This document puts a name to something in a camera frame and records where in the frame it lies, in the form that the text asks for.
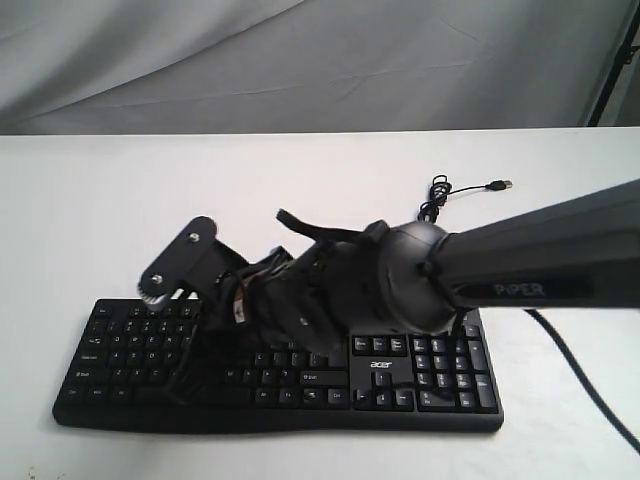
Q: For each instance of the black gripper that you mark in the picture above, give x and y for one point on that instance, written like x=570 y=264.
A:
x=282 y=297

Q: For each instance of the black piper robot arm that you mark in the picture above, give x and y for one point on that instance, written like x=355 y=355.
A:
x=419 y=278

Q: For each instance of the black acer keyboard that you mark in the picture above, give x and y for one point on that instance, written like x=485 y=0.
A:
x=136 y=370

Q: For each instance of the grey backdrop cloth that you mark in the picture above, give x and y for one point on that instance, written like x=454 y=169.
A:
x=215 y=67

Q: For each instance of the black tripod stand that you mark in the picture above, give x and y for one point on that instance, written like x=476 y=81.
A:
x=624 y=54

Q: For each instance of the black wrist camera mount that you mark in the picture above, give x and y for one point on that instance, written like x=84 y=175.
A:
x=195 y=261

